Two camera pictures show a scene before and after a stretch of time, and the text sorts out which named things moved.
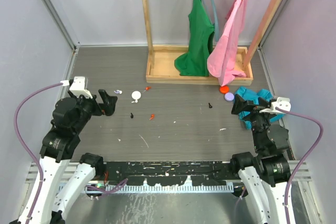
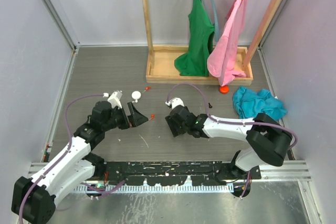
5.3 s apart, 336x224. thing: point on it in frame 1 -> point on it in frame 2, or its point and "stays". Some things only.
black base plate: x=133 y=173 stays
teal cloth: x=254 y=97 stays
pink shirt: x=222 y=60 stays
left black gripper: x=110 y=100 -> x=139 y=118
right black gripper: x=240 y=104 -> x=172 y=124
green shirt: x=194 y=62 stays
